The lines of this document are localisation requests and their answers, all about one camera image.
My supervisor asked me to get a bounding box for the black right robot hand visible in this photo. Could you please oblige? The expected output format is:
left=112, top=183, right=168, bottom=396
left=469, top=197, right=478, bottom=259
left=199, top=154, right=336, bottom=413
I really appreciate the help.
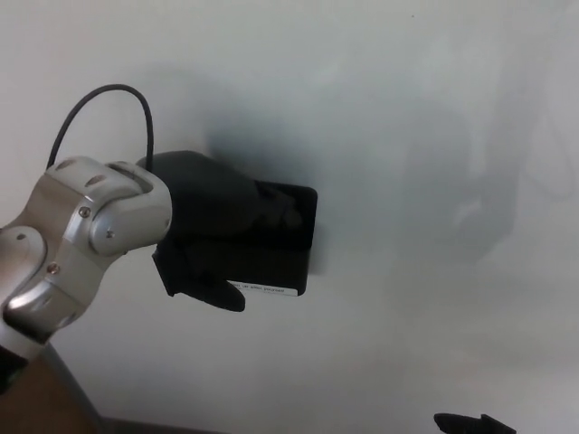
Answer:
left=432, top=399, right=518, bottom=434

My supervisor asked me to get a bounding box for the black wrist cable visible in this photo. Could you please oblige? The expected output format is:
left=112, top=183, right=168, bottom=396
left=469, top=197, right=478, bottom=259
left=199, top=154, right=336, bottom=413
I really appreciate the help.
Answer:
left=48, top=83, right=157, bottom=172

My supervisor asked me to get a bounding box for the white whiteboard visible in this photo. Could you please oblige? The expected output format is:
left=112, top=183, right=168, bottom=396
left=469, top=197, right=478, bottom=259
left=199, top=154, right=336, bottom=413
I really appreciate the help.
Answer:
left=0, top=0, right=579, bottom=434

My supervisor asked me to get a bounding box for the brown wooden panel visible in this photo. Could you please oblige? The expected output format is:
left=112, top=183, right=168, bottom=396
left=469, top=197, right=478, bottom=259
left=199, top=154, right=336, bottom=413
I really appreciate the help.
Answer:
left=0, top=354, right=87, bottom=434

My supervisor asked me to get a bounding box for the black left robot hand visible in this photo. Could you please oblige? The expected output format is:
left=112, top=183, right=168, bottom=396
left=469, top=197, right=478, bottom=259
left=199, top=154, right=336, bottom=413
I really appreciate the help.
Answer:
left=135, top=150, right=305, bottom=314

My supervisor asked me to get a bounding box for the grey whiteboard frame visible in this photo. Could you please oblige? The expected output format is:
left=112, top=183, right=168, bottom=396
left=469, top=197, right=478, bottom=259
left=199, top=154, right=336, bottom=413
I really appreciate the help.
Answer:
left=43, top=342, right=101, bottom=434

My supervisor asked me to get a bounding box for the black magnetic marker holder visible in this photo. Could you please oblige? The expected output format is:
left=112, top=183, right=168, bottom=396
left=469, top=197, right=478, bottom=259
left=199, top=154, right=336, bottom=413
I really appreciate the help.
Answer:
left=224, top=179, right=319, bottom=298

